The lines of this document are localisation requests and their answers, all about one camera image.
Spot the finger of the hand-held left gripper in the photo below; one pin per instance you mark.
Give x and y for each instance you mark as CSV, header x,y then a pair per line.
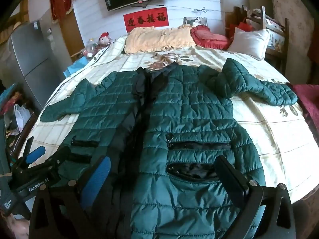
x,y
61,155
35,153

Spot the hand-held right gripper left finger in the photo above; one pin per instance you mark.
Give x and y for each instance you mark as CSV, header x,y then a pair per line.
x,y
97,179

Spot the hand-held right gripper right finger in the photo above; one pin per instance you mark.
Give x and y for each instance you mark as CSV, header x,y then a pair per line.
x,y
230,176

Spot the green quilted jacket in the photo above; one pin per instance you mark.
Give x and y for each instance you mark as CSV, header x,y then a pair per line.
x,y
189,119

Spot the white plastic bag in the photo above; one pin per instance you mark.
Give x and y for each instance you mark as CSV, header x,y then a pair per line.
x,y
22,117

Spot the bed with floral sheet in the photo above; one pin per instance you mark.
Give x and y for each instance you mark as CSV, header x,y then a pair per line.
x,y
264,132

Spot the blue bag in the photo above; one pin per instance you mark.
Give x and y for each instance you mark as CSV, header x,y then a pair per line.
x,y
74,67

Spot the grey refrigerator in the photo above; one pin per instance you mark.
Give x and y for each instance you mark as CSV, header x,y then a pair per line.
x,y
31,62

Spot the maroon cloth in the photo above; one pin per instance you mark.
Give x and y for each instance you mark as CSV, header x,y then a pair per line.
x,y
307,102

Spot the clear plastic bag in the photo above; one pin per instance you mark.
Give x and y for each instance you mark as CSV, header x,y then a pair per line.
x,y
91,48

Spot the wooden door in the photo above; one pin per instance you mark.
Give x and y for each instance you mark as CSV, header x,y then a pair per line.
x,y
72,32

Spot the plush toy with red hat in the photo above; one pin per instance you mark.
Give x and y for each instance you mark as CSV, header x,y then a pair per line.
x,y
104,39

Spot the white pillow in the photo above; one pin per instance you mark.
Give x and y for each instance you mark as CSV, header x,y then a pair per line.
x,y
249,42

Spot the red heart-shaped pillow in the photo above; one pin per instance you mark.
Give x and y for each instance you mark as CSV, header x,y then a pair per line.
x,y
208,37

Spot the wooden chair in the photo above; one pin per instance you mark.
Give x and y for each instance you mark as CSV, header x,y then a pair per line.
x,y
276,37

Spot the yellow frilled pillow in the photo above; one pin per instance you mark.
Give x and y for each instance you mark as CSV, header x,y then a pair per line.
x,y
157,39

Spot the red bag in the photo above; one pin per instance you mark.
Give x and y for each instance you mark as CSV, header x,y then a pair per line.
x,y
245,27

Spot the red hanging decoration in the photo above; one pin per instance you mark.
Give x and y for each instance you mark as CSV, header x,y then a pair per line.
x,y
59,2

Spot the framed photo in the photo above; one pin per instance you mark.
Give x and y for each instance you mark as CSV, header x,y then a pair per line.
x,y
193,21

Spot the red wall banner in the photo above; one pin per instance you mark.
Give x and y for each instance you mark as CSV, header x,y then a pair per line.
x,y
146,19

